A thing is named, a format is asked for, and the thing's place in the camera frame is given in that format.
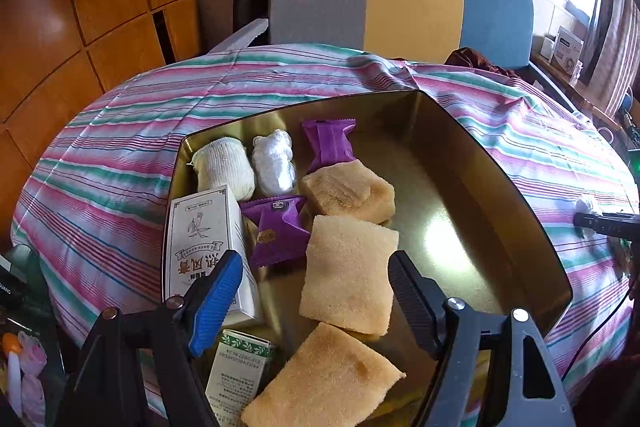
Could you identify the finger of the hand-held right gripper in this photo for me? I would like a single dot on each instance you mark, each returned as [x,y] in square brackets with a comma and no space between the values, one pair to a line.
[610,223]

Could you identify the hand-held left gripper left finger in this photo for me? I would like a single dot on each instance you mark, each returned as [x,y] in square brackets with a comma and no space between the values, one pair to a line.
[215,302]

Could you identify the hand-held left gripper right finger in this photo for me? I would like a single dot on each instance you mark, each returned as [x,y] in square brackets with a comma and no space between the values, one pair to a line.
[415,307]

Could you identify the small white wad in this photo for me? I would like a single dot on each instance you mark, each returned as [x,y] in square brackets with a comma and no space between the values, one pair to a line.
[588,205]

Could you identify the yellow sponge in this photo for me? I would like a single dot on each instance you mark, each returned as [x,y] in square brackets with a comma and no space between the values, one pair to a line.
[350,192]
[325,382]
[350,277]

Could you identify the green and white box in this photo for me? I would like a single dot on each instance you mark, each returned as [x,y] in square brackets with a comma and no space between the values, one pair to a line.
[240,372]

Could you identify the gold metal tin tray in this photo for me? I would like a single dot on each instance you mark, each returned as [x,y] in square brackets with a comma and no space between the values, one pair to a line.
[450,217]

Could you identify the purple candy packet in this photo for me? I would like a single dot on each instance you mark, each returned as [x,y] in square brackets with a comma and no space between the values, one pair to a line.
[277,227]
[330,144]

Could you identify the silver plastic bundle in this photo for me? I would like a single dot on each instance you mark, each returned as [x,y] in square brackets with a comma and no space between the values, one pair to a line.
[272,162]

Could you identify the white printed carton box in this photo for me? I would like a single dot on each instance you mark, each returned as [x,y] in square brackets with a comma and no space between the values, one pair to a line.
[205,237]

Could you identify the cluttered wooden desk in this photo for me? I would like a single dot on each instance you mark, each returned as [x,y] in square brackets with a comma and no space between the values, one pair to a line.
[585,92]

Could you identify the white rolled cloth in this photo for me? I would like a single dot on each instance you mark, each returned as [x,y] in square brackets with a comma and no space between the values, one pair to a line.
[222,167]

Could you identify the striped blanket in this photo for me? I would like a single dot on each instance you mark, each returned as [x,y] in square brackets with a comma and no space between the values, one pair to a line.
[115,157]

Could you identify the white carton boxes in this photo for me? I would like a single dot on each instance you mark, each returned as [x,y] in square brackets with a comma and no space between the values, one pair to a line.
[567,49]

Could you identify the striped curtain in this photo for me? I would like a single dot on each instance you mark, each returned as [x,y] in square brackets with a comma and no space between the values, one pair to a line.
[612,37]

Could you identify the pink and white cloth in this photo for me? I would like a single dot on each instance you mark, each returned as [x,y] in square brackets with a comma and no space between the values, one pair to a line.
[30,362]

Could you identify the dark red cloth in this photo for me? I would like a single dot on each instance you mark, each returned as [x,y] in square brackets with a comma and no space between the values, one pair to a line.
[480,61]

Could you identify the white foam piece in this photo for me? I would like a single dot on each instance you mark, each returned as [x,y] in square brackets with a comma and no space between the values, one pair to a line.
[240,36]

